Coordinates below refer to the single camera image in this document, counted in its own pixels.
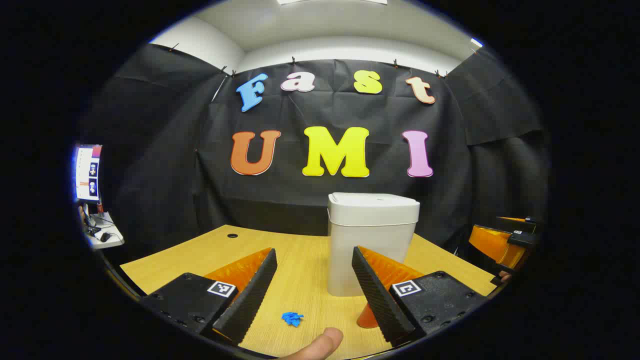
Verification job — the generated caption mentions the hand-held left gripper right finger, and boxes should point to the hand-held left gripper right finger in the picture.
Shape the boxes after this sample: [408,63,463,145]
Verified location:
[351,245,488,347]

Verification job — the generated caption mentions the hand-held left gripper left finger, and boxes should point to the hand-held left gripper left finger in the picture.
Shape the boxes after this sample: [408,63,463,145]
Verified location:
[141,247,278,347]

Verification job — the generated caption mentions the orange pop can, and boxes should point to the orange pop can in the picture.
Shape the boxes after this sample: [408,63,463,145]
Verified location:
[356,301,381,329]

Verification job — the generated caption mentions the white desktop garbage bin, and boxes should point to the white desktop garbage bin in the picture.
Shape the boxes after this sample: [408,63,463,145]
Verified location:
[327,192,421,297]

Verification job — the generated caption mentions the wooden desktop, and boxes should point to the wooden desktop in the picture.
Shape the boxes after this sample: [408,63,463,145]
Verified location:
[120,225,498,360]

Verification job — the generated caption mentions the black backdrop cloth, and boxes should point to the black backdrop cloth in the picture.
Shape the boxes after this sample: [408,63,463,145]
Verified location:
[80,44,551,266]

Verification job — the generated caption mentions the computer monitor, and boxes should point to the computer monitor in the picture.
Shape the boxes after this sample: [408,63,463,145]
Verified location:
[75,144,103,203]

